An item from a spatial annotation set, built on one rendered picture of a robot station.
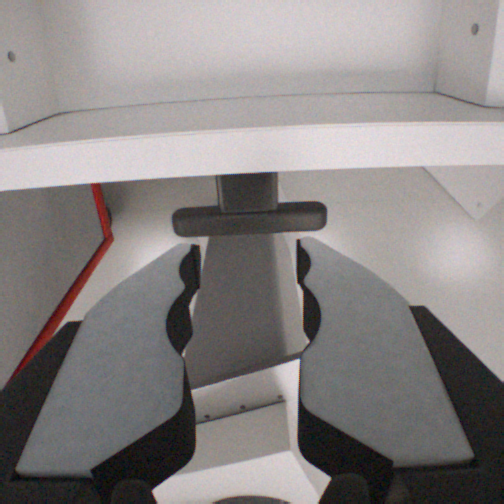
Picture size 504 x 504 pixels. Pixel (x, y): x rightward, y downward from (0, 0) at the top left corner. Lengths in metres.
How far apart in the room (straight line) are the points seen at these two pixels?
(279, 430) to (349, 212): 0.85
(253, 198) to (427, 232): 1.17
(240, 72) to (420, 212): 1.09
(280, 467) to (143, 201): 0.91
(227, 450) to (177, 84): 0.40
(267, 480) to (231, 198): 0.39
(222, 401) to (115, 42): 0.40
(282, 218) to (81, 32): 0.16
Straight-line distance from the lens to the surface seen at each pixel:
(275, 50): 0.24
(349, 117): 0.17
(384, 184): 1.20
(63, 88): 0.26
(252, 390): 0.48
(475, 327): 1.67
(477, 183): 1.29
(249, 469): 0.49
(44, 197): 0.87
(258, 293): 0.76
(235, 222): 0.18
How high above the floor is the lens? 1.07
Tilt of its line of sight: 61 degrees down
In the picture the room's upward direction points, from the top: 179 degrees clockwise
